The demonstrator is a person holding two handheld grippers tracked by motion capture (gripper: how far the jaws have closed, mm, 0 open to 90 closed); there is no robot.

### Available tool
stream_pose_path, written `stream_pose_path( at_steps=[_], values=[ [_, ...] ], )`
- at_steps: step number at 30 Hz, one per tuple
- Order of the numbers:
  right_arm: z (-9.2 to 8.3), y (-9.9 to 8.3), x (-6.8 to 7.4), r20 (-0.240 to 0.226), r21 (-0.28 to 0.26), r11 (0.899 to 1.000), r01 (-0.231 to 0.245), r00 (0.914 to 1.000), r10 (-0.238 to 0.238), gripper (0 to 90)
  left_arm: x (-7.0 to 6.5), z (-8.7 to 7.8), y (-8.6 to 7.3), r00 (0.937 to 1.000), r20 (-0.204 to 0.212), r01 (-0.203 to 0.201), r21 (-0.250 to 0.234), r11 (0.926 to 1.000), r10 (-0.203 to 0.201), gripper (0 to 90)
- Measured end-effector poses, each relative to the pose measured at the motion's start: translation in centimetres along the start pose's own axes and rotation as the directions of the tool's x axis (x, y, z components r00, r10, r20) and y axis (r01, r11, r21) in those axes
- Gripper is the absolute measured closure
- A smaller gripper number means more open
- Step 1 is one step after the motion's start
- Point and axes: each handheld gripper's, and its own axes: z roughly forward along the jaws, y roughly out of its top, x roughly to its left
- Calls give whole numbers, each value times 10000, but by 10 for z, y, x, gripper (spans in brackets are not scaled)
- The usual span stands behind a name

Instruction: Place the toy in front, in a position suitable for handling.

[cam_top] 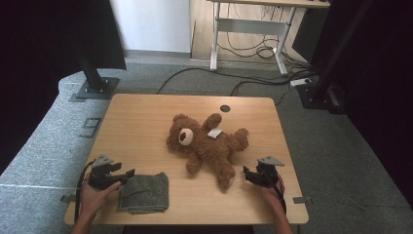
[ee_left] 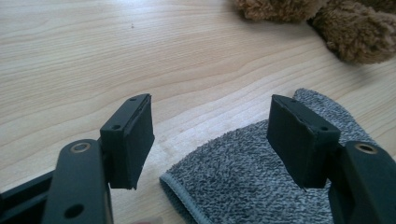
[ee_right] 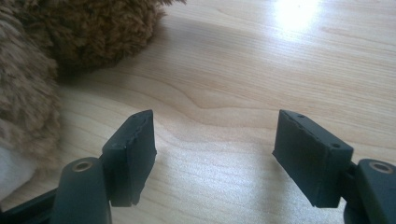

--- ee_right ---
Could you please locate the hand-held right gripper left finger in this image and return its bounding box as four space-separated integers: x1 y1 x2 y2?
101 109 158 208

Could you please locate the brown teddy bear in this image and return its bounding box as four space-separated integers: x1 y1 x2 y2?
0 0 187 200

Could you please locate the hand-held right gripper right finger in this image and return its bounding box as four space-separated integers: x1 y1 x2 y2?
272 108 355 209

